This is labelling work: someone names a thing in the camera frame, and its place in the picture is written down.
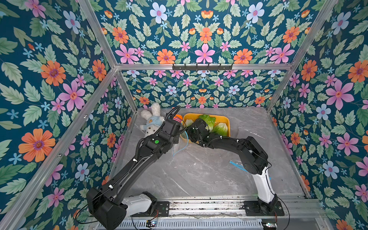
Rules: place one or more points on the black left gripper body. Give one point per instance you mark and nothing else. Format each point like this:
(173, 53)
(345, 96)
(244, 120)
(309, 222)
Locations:
(174, 140)

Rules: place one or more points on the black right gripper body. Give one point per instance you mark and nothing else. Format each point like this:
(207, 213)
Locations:
(194, 131)

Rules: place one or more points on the green cabbage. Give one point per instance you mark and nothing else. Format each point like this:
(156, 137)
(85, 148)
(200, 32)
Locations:
(210, 121)
(222, 129)

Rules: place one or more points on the clear zipper bag blue seal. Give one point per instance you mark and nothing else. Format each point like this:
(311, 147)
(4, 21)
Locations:
(183, 142)

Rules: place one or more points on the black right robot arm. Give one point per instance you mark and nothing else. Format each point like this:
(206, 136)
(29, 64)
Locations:
(266, 193)

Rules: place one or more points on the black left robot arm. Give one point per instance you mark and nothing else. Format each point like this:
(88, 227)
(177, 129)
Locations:
(110, 205)

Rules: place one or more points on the white plush bunny blue shirt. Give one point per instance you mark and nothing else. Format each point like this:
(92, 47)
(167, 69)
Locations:
(153, 118)

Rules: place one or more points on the yellow plastic tray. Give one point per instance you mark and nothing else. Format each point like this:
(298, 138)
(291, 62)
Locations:
(217, 122)

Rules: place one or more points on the black hook rail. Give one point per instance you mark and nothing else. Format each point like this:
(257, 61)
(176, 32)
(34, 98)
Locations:
(202, 67)

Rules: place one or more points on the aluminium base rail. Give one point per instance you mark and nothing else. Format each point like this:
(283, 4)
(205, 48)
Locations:
(228, 213)

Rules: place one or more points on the aluminium frame post right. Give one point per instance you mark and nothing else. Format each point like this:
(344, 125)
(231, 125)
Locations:
(319, 21)

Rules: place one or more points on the aluminium frame post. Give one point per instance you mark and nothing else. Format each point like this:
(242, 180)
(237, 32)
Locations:
(106, 49)
(319, 21)

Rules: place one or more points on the aluminium frame post left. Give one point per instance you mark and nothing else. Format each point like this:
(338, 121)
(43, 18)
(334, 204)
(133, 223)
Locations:
(106, 49)

